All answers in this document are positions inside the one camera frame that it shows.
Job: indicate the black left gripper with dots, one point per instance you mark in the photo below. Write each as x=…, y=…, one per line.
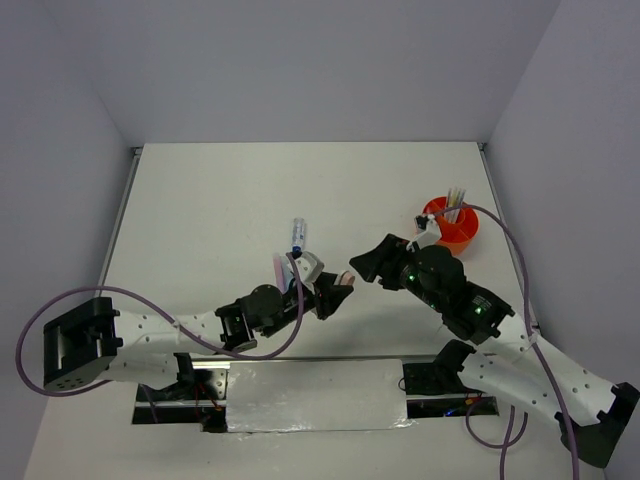
x=329, y=300

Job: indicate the clear blue gel pen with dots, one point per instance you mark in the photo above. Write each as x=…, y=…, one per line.
x=454, y=214

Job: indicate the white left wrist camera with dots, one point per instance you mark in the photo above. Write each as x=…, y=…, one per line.
x=309, y=267

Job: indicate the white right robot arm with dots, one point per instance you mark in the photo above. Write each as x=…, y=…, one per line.
x=492, y=351

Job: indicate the pink highlighter marker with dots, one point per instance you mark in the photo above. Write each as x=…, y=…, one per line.
x=279, y=273

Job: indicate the clear blue spray bottle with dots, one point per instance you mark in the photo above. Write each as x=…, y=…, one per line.
x=298, y=241

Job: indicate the orange round pen holder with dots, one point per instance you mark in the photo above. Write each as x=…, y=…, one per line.
x=458, y=234

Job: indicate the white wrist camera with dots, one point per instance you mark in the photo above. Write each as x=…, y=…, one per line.
x=309, y=267
x=428, y=232

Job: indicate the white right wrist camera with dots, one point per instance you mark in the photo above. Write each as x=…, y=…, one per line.
x=428, y=232

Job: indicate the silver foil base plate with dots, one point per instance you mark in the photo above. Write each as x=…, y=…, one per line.
x=310, y=395

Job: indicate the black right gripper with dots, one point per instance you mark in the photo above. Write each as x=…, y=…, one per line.
x=382, y=260

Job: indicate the light blue highlighter marker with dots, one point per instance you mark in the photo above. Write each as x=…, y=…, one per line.
x=287, y=274

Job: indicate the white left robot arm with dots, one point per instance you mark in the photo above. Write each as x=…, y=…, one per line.
x=95, y=341

